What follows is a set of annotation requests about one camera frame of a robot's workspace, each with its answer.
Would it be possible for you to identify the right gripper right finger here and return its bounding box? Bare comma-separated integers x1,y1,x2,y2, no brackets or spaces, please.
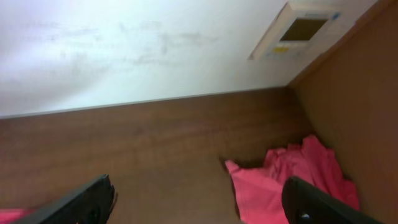
282,177,381,224

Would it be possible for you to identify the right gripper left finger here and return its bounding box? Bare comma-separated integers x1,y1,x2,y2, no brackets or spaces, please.
13,174,115,224

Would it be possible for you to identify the orange soccer t-shirt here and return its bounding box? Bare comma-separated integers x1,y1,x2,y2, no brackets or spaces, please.
0,208,34,224

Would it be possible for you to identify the red shirt at right edge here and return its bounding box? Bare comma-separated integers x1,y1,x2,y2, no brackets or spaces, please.
224,135,360,224

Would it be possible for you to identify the beige wall panel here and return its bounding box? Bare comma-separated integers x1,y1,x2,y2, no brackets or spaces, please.
248,1,343,61

